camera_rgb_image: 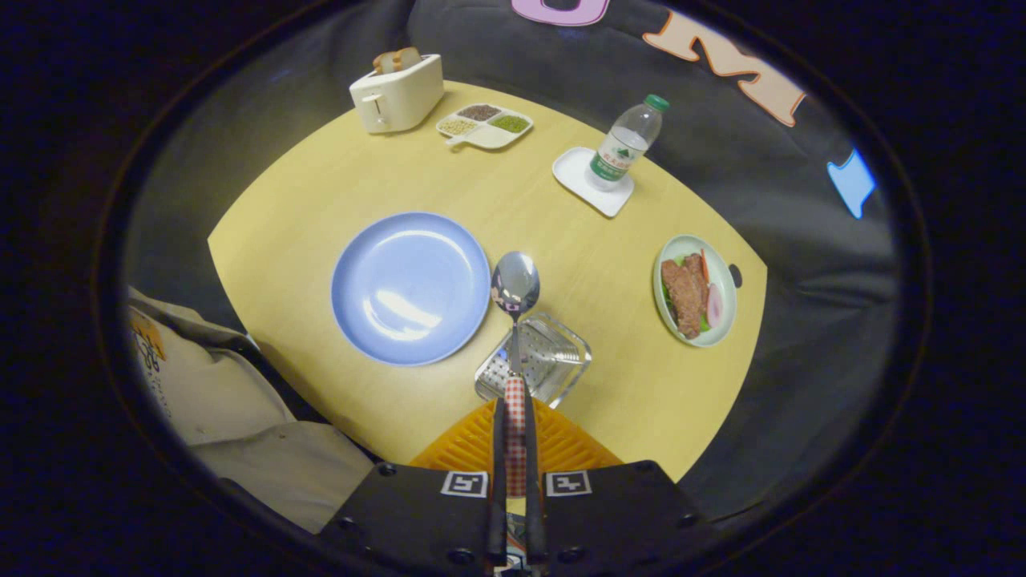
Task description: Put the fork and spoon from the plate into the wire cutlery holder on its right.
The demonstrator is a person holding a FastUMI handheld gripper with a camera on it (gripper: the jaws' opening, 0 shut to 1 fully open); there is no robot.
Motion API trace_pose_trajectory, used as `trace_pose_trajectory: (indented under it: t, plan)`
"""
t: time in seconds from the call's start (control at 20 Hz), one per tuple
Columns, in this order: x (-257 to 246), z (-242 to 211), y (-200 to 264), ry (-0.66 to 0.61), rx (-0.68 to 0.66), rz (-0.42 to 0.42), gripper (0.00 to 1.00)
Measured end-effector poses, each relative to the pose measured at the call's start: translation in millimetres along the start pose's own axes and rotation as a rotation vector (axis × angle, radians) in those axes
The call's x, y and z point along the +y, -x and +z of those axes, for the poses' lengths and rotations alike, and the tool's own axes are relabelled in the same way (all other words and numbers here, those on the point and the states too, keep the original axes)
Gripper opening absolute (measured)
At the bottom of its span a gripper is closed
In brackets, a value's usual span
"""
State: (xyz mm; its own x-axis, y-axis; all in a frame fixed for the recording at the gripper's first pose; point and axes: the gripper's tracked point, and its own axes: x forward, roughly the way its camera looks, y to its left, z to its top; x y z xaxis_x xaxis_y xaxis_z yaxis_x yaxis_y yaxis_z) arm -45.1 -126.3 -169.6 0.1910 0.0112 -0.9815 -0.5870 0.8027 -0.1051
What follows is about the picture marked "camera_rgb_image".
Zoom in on pale green oval plate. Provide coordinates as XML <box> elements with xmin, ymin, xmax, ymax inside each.
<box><xmin>652</xmin><ymin>234</ymin><xmax>738</xmax><ymax>349</ymax></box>

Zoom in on brown meat slices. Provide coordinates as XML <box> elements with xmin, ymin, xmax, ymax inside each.
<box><xmin>660</xmin><ymin>253</ymin><xmax>710</xmax><ymax>340</ymax></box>

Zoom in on white divided condiment dish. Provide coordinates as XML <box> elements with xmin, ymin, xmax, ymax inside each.
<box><xmin>435</xmin><ymin>103</ymin><xmax>535</xmax><ymax>151</ymax></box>

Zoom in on person's beige clothing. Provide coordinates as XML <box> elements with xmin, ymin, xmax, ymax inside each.
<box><xmin>127</xmin><ymin>288</ymin><xmax>378</xmax><ymax>535</ymax></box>

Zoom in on blue round plate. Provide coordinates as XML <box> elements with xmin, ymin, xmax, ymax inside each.
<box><xmin>330</xmin><ymin>212</ymin><xmax>491</xmax><ymax>367</ymax></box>

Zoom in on checkered-handle metal spoon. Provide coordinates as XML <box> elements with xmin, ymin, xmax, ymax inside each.
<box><xmin>491</xmin><ymin>251</ymin><xmax>541</xmax><ymax>498</ymax></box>

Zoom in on white toaster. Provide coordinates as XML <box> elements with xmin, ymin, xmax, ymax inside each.
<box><xmin>349</xmin><ymin>54</ymin><xmax>446</xmax><ymax>135</ymax></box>

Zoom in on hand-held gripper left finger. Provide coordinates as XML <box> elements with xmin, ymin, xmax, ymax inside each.
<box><xmin>319</xmin><ymin>397</ymin><xmax>509</xmax><ymax>577</ymax></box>

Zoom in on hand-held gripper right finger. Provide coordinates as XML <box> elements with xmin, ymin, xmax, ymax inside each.
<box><xmin>523</xmin><ymin>393</ymin><xmax>706</xmax><ymax>577</ymax></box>

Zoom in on clear plastic drainer basket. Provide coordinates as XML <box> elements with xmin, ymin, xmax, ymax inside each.
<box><xmin>474</xmin><ymin>312</ymin><xmax>593</xmax><ymax>410</ymax></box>

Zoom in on white square coaster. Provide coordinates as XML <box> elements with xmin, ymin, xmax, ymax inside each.
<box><xmin>551</xmin><ymin>146</ymin><xmax>636</xmax><ymax>219</ymax></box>

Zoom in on clear green-capped water bottle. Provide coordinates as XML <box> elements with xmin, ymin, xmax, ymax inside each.
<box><xmin>585</xmin><ymin>94</ymin><xmax>671</xmax><ymax>193</ymax></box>

